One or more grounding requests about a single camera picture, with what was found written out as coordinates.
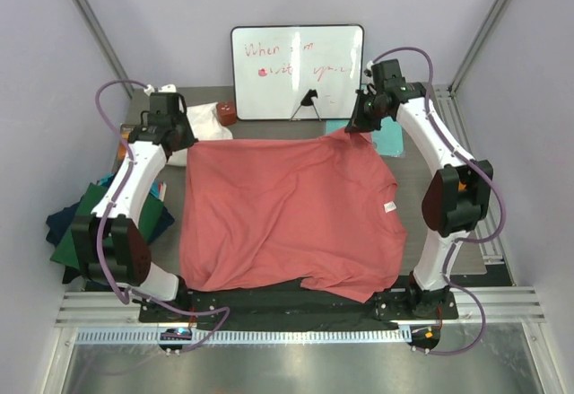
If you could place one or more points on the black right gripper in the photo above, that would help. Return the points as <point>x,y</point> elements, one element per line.
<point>359,122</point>

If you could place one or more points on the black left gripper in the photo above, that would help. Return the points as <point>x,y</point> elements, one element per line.
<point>189,140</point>

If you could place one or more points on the teal cutting board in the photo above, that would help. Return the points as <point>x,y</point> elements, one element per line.
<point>387,141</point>

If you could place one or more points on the metal wire board stand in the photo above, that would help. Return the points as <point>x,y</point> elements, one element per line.
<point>308,100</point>

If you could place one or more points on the white dry erase board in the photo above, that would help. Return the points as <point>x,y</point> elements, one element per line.
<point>274,67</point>

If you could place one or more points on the red t shirt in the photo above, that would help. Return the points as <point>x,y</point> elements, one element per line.
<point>263,212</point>

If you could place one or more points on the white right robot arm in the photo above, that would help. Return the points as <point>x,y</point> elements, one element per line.
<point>458,196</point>

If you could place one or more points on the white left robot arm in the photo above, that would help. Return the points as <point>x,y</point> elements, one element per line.
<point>109,246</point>

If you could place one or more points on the white t shirt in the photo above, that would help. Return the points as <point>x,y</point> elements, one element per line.
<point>205,123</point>

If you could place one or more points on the red brown eraser block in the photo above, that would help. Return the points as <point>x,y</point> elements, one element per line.
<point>226,113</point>

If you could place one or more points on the teal t shirt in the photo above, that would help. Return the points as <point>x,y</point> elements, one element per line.
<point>158,188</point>

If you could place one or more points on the orange cover book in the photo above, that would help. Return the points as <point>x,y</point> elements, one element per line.
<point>125,130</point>

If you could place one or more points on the white mug orange inside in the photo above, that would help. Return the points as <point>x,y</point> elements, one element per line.
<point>463,186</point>

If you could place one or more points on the navy blue t shirt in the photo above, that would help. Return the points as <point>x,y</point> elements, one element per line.
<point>59,222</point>

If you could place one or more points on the green t shirt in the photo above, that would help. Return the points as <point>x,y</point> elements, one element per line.
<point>65,254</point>

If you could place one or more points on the aluminium right corner post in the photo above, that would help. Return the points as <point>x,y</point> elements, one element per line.
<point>486,29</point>

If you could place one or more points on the aluminium corner post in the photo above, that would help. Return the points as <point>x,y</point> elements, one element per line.
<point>486,29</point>
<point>95,28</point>

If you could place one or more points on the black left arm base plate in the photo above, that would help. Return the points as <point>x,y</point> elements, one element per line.
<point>183,308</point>

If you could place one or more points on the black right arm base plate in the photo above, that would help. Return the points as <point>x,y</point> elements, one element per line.
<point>412,305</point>

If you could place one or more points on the aluminium left corner post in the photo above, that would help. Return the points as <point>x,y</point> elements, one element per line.
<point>95,28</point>

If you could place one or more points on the white perforated cable rail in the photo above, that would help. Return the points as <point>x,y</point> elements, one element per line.
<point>164,336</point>

